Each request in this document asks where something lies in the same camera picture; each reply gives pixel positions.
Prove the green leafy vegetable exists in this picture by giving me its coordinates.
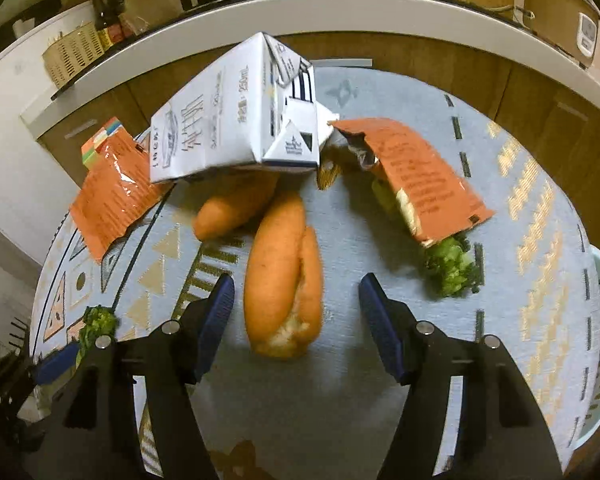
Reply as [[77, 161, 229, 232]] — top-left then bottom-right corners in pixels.
[[372, 179, 482, 298]]

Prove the white milk carton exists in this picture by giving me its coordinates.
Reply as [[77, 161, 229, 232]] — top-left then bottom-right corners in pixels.
[[149, 32, 339, 182]]

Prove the dark sauce bottle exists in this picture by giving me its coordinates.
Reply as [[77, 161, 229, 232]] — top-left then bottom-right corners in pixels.
[[92, 0, 124, 51]]

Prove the woven beige basket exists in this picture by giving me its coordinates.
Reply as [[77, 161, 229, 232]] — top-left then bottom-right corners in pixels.
[[42, 22, 105, 89]]

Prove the orange snack wrapper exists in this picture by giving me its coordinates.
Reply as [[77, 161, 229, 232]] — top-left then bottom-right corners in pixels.
[[70, 117, 172, 262], [332, 118, 494, 247]]

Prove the small green vegetable piece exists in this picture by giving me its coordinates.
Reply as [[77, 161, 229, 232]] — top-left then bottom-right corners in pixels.
[[76, 306, 120, 366]]

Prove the beige rice cooker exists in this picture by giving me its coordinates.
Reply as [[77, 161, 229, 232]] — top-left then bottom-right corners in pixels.
[[520, 0, 600, 67]]

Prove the long bread roll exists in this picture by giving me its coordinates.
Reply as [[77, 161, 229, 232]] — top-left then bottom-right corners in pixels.
[[242, 192, 324, 360]]

